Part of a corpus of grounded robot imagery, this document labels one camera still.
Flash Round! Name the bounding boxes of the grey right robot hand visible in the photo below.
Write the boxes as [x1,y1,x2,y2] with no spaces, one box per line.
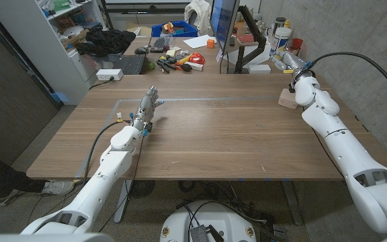
[271,51,311,78]

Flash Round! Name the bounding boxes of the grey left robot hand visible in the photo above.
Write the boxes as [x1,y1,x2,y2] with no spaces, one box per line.
[131,85,165,133]

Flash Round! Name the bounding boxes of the small white box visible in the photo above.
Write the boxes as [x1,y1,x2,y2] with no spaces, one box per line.
[247,63,272,75]

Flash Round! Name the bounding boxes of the red cup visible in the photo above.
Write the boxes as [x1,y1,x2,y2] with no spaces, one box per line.
[290,37,304,56]

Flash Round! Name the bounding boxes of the white wipes canister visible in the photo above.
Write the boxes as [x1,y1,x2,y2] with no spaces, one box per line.
[269,26,293,57]

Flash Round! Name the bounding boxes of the dark lid jar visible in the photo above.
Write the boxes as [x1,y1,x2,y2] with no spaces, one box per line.
[273,16,288,30]

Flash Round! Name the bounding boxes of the black laptop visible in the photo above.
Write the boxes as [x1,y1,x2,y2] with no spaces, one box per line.
[107,53,148,76]

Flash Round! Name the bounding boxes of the white power strip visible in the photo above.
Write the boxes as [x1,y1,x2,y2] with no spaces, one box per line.
[95,68,125,82]

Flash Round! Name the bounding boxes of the black keyboard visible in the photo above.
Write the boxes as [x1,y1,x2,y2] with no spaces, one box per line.
[149,36,168,54]

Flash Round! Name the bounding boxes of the red plastic bag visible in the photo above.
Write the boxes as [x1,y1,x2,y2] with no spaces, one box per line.
[188,51,206,66]

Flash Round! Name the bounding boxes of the black clothing pile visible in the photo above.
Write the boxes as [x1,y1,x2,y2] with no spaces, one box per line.
[75,28,137,58]

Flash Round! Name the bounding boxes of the black computer monitor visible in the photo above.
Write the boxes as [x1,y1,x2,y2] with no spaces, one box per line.
[210,0,241,55]

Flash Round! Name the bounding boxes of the white paper sheet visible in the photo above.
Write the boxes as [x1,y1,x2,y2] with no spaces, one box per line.
[182,34,216,50]

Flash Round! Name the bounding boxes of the blue plastic bin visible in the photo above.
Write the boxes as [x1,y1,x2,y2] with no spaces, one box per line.
[150,19,200,38]

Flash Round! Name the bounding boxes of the grey table leg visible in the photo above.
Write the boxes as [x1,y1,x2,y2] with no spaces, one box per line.
[280,179,304,227]
[112,179,134,225]

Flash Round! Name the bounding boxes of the white cloth on chair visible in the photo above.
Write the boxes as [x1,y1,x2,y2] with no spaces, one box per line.
[183,0,213,35]

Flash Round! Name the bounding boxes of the white sneaker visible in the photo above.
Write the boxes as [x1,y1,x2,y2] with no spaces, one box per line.
[40,179,76,197]

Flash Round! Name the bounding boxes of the white shelf unit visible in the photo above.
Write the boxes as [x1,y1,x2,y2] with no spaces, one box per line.
[0,0,106,106]

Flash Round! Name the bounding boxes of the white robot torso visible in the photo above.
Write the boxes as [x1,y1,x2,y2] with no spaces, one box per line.
[159,200,258,242]

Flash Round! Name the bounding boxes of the black handled pliers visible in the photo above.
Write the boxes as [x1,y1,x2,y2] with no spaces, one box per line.
[156,58,178,75]

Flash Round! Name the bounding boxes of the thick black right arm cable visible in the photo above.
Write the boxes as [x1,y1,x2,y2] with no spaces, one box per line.
[300,50,387,117]

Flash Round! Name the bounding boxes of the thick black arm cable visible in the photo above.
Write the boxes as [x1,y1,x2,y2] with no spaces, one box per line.
[81,119,132,186]
[300,50,387,117]

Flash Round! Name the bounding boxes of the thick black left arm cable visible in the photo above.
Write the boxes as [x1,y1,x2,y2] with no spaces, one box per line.
[81,119,132,186]

